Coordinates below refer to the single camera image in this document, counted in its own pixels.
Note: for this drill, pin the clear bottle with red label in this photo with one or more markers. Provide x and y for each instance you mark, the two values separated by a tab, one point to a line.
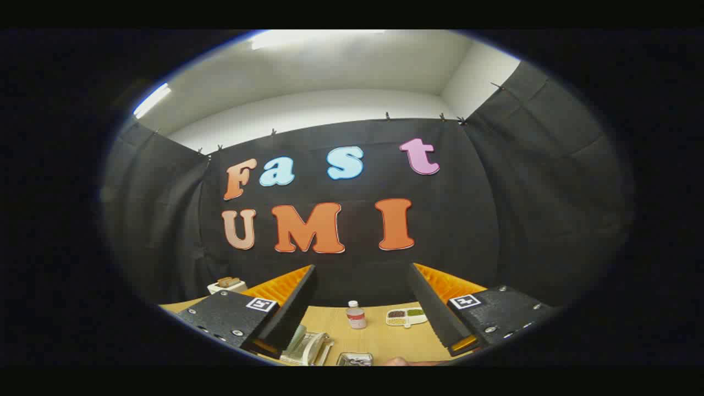
356	318

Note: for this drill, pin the black backdrop cloth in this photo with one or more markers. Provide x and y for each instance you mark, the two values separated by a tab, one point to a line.
467	209

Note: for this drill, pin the white toaster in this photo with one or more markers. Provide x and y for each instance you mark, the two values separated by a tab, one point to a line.
231	287

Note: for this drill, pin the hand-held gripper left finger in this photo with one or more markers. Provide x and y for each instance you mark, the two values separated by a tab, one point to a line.
294	308

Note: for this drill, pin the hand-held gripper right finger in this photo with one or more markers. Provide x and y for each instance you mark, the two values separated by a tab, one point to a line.
432	308

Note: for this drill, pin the brown toast slice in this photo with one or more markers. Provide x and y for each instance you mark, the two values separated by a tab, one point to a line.
228	281

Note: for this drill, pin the white divided tray of beans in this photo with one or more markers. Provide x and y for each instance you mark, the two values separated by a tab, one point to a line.
407	318

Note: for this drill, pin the long ceiling light strip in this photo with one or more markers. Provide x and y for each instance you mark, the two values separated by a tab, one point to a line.
152	100

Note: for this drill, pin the row of small cloth clips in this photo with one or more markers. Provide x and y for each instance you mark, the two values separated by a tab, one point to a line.
388	116

